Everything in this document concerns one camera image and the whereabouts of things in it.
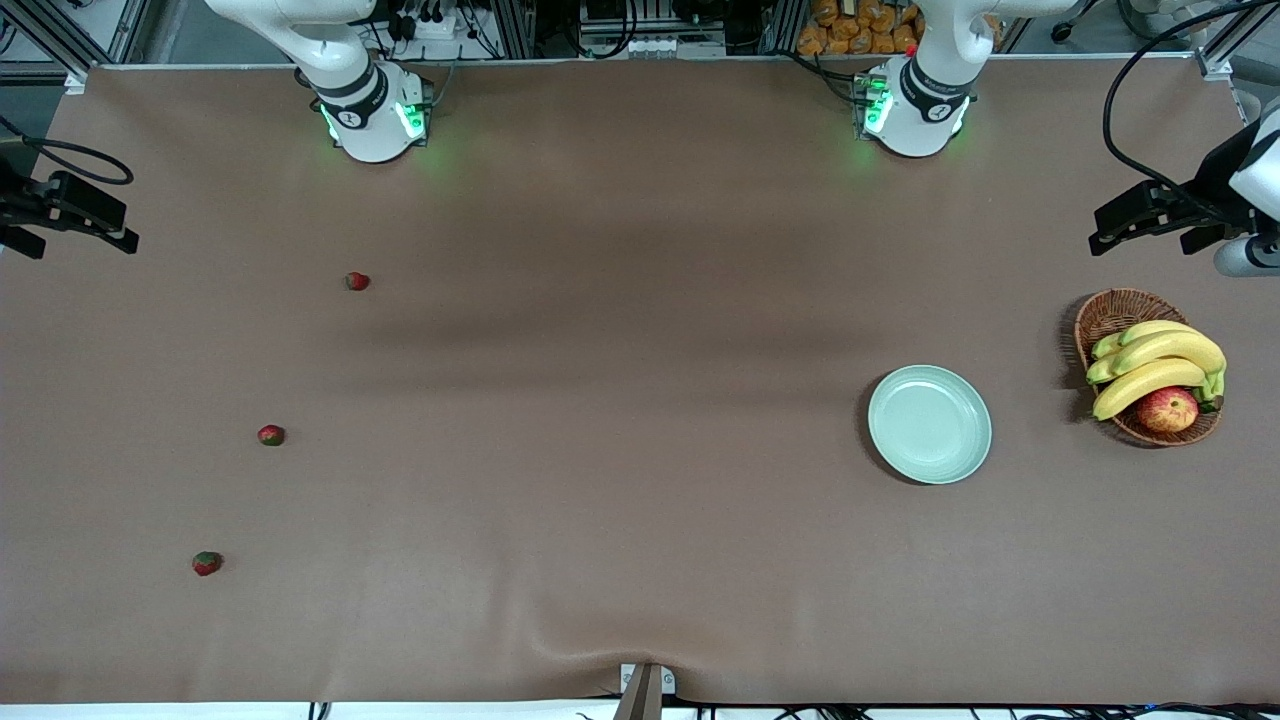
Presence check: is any aluminium frame strut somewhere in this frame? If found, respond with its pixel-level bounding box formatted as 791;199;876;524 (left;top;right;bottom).
18;0;113;83
1195;0;1280;81

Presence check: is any yellow banana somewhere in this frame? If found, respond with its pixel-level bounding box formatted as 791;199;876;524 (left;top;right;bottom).
1117;319;1201;347
1110;330;1228;378
1091;358;1209;422

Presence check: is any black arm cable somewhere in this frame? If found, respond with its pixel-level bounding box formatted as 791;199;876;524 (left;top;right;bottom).
0;115;135;187
1102;0;1280;201

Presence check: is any orange snack packets pile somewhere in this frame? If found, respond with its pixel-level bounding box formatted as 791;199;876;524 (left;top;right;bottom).
797;0;921;57

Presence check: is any white power strip with plugs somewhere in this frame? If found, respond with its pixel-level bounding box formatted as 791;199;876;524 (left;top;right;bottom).
395;8;459;43

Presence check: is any grey metal mounting bracket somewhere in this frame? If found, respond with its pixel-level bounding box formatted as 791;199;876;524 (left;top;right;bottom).
619;662;677;720

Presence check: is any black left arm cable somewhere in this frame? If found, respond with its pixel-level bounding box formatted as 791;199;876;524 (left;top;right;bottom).
1102;0;1280;201

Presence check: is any pale green plate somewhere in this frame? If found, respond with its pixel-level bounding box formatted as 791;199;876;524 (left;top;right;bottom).
867;364;993;486

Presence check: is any brown wicker basket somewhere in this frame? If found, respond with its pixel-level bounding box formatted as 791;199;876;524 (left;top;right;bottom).
1074;288;1223;448

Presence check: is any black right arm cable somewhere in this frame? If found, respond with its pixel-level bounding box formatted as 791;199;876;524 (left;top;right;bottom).
0;115;135;187

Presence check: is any brown table cover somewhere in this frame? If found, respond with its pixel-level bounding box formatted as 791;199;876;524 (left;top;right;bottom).
0;57;1280;707

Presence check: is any red apple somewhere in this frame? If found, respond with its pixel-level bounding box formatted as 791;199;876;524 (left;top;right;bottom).
1136;386;1200;435

